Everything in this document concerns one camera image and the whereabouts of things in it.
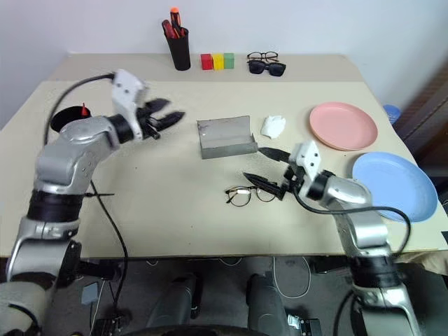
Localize black marker with orange cap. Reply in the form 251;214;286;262
169;6;183;38

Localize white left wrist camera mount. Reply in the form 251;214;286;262
111;69;148;141

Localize dark wooden furniture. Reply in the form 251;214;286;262
394;68;448;206

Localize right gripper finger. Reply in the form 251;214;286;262
242;171;285;202
258;146;292;163

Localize blue plastic bottle cap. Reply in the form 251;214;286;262
382;104;402;124

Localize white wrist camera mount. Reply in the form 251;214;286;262
111;69;148;141
291;140;321;183

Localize round black-rimmed glasses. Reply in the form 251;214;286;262
224;185;281;207

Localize tall black pen holder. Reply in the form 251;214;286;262
166;27;192;72

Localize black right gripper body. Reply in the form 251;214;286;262
279;161;306;197

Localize grey open glasses case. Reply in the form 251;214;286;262
196;115;259;161

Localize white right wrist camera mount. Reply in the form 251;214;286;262
291;140;321;183

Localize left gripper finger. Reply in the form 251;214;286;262
155;111;186;132
143;99;172;115

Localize small grey box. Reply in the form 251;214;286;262
81;282;101;304

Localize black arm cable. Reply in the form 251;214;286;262
293;188;412;255
43;71;130;316

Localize white floor cable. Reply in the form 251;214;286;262
272;256;313;299

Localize black thin-frame clear glasses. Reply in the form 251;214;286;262
246;50;279;62

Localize low black cup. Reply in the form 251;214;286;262
50;106;94;134

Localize white crumpled cloth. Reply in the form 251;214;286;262
260;115;287;139

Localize black sunglasses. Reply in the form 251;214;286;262
247;60;287;78

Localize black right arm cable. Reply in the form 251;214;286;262
293;188;412;255

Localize blue plate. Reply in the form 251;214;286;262
351;151;439;224

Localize black cable tie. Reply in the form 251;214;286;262
83;190;116;200

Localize dark rounded robot leg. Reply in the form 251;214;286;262
146;272;204;330
246;273;292;336

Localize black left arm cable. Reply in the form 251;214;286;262
43;71;130;316

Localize pink plate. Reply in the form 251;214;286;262
309;101;379;153

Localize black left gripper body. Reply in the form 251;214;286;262
136;106;162;141

